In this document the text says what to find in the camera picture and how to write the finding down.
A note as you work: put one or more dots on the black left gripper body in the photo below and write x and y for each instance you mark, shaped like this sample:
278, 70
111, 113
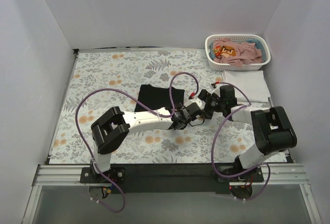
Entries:
194, 109

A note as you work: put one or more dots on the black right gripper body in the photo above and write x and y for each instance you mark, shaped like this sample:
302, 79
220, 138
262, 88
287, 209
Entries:
211, 101

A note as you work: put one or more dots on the black t-shirt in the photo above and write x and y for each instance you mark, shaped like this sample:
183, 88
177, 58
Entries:
156, 98

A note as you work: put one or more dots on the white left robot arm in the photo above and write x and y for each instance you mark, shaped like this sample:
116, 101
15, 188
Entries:
111, 129

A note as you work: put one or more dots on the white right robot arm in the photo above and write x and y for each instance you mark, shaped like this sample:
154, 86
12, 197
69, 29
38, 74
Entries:
273, 132

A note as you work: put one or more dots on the white plastic laundry basket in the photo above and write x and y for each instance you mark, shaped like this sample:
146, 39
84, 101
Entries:
237, 39

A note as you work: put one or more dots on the folded white t-shirt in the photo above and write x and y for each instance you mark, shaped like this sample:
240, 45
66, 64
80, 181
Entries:
251, 83

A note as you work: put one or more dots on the pink t-shirt with print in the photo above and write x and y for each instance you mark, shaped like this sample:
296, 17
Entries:
235, 54

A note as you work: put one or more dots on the blue garment in basket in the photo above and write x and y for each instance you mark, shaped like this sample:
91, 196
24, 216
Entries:
258, 45

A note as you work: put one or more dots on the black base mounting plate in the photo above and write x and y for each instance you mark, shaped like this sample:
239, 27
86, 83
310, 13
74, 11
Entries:
174, 178

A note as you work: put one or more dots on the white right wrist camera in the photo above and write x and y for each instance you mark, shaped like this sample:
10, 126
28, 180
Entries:
216, 88

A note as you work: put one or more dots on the aluminium frame rail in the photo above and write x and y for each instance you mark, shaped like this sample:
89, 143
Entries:
67, 194

